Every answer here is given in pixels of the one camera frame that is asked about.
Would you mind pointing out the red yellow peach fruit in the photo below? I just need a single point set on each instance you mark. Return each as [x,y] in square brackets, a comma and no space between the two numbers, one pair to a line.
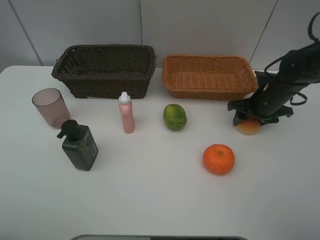
[249,127]

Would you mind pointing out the pink bottle white cap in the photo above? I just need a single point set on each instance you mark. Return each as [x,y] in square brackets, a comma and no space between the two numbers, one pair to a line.
[126,111]

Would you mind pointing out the dark brown wicker basket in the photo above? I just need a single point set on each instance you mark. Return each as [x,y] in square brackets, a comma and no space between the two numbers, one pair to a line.
[105,71]

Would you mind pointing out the orange tangerine fruit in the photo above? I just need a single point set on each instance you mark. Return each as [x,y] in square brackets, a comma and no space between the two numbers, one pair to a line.
[218,159]

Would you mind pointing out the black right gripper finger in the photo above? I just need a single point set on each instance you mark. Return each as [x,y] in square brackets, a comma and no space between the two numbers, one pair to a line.
[274,120]
[238,118]

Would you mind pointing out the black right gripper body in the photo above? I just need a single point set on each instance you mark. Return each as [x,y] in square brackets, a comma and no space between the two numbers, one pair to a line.
[269,100]

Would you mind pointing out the translucent pink plastic cup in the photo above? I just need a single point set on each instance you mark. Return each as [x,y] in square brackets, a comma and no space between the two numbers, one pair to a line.
[50,104]

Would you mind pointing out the orange wicker basket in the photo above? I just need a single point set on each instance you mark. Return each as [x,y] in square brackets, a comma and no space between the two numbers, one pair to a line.
[208,77]

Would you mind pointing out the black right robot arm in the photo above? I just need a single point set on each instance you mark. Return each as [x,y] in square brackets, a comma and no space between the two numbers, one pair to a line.
[302,64]

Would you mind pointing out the dark green pump bottle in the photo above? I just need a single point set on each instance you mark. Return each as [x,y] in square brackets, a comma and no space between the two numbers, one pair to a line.
[79,144]

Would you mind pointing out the green lime fruit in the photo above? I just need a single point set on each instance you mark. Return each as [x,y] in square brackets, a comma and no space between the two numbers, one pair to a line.
[174,117]

